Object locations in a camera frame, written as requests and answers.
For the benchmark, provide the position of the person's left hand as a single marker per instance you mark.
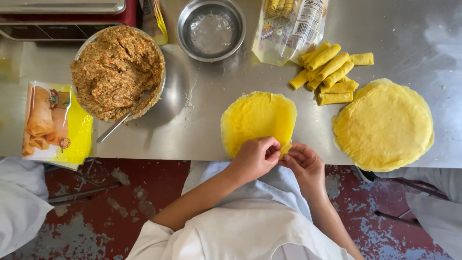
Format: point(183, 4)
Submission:
point(251, 159)

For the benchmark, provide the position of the person's right hand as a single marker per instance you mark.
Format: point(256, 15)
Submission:
point(308, 171)

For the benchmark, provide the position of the single yellow round wrapper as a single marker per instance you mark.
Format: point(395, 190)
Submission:
point(256, 119)

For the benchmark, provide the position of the person's light blue apron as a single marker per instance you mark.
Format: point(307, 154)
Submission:
point(274, 186)

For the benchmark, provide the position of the person's white coat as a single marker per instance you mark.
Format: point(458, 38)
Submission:
point(238, 238)

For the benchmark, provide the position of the stack of yellow wrappers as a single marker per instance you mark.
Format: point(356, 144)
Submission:
point(384, 126)

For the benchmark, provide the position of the pile of yellow rolled rolls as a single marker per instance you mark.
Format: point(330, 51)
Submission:
point(330, 70)

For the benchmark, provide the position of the glass bowl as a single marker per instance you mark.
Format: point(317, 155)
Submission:
point(160, 85)

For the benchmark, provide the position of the clear plastic film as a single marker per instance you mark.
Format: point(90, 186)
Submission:
point(212, 33)

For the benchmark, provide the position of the clear plastic wrapper bag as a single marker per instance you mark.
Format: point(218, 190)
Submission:
point(285, 29)

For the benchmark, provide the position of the empty steel bowl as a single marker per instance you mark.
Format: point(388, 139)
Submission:
point(184, 39)

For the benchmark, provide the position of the metal spoon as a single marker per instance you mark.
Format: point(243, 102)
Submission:
point(117, 124)

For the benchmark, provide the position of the brown minced filling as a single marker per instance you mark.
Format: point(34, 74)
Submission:
point(115, 70)

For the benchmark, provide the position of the narrow yellow packet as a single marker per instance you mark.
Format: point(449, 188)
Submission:
point(156, 21)

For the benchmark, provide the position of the yellow printed packet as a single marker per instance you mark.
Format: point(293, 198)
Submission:
point(57, 126)

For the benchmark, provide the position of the red scale with steel tray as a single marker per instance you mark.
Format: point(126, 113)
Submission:
point(65, 18)

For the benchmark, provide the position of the metal stool frame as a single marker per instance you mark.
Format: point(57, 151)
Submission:
point(400, 216)
point(83, 189)

